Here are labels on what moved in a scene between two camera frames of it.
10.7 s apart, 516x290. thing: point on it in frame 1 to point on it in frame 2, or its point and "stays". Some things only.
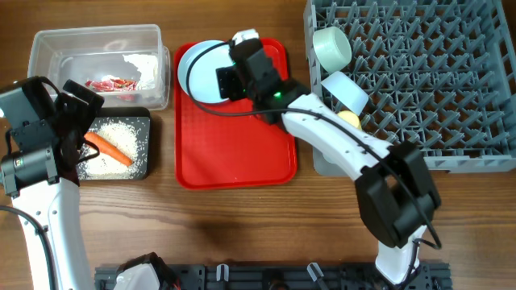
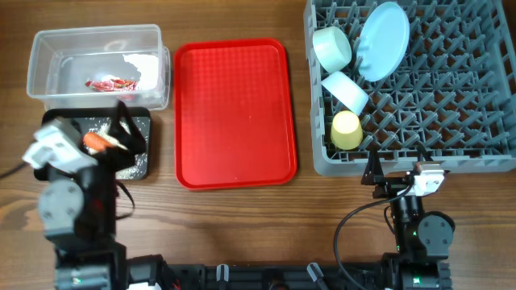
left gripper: [85, 114] to [133, 142]
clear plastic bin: [127, 65] stays
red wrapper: [107, 84] stays
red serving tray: [226, 146] stays
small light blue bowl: [347, 91] stays
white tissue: [147, 65] stays
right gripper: [230, 83] to [392, 188]
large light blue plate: [197, 70] to [384, 43]
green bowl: [332, 48] stays
